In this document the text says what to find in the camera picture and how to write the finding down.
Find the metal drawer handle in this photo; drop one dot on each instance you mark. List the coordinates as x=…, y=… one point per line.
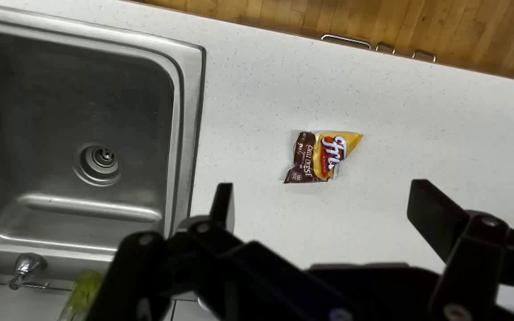
x=344, y=40

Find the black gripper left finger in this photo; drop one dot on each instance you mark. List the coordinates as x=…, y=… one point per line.
x=237, y=281

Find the chrome faucet handle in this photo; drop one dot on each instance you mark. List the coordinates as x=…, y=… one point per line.
x=26, y=267

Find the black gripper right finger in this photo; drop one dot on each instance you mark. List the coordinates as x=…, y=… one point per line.
x=476, y=247

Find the yellow brown chips packet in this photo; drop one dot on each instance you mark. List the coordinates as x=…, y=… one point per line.
x=319, y=156

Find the stainless steel double sink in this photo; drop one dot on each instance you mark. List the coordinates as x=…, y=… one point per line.
x=97, y=135

